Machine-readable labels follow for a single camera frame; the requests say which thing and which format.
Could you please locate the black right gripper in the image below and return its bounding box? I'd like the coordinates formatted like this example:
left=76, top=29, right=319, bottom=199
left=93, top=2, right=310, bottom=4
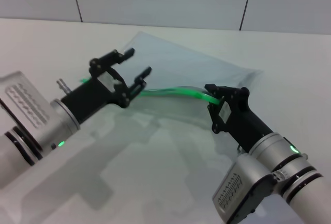
left=204, top=83, right=275, bottom=154

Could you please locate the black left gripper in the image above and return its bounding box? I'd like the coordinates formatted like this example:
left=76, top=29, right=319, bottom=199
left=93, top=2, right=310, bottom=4
left=61, top=47, right=153, bottom=126

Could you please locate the translucent green zip document bag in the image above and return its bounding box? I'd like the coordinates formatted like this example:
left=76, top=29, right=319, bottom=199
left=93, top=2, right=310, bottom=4
left=79, top=31, right=265, bottom=106

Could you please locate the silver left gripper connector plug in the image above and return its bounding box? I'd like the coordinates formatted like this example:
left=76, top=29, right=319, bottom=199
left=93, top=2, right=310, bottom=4
left=56, top=78, right=72, bottom=93

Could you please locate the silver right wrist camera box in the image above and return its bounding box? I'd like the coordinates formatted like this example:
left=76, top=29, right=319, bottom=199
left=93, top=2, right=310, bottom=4
left=212, top=154, right=278, bottom=224

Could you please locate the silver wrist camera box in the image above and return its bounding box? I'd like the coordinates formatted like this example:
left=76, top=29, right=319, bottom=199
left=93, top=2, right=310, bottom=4
left=0, top=70, right=51, bottom=142
left=212, top=154, right=278, bottom=224

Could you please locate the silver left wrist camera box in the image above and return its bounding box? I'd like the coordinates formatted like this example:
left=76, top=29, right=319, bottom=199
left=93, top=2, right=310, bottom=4
left=0, top=70, right=51, bottom=142

